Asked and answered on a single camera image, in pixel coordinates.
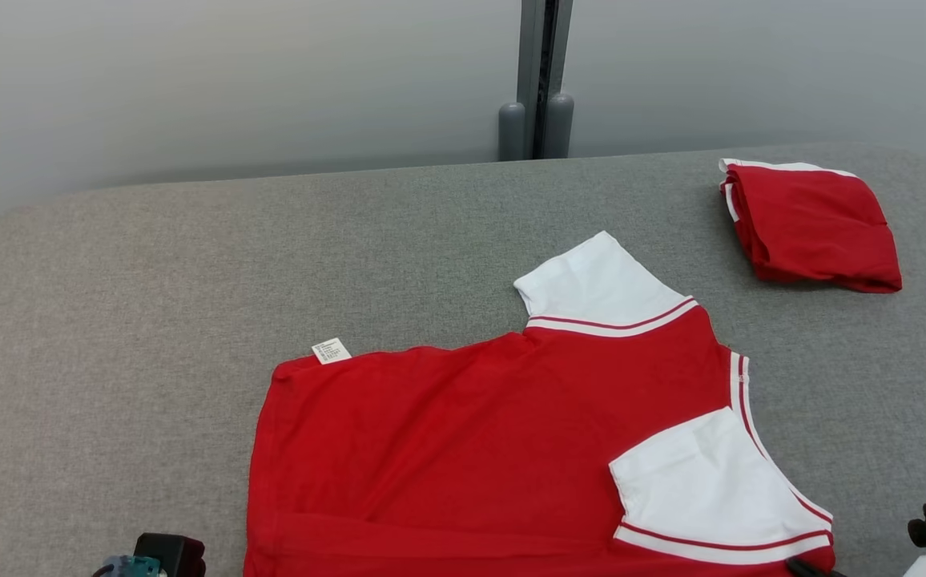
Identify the red shorts white trim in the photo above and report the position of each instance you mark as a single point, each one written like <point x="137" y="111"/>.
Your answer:
<point x="823" y="228"/>

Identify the red shirt white sleeves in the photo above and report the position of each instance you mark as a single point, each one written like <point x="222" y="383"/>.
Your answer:
<point x="471" y="449"/>

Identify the grey cylinder post cap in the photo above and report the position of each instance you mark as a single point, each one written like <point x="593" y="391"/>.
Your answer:
<point x="511" y="132"/>
<point x="559" y="127"/>

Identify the grey partition post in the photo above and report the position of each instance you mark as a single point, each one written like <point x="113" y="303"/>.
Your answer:
<point x="543" y="56"/>

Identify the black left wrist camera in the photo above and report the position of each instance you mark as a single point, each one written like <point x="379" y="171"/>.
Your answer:
<point x="175" y="554"/>

